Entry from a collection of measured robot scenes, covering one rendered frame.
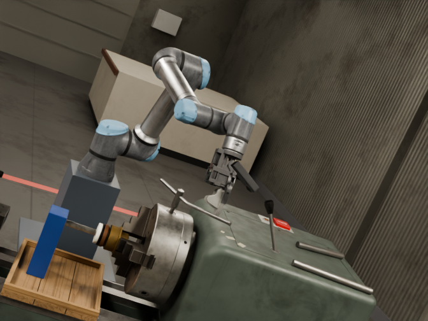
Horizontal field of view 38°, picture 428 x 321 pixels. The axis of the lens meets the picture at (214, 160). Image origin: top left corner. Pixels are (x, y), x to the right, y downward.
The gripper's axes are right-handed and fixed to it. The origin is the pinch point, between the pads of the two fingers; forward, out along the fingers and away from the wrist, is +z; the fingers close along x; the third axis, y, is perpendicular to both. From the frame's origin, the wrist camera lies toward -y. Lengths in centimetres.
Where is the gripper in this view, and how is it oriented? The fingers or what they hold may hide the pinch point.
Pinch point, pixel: (217, 214)
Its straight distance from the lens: 199.4
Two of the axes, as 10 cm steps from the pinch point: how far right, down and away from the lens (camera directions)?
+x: 2.4, -0.4, -9.7
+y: -9.1, -3.5, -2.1
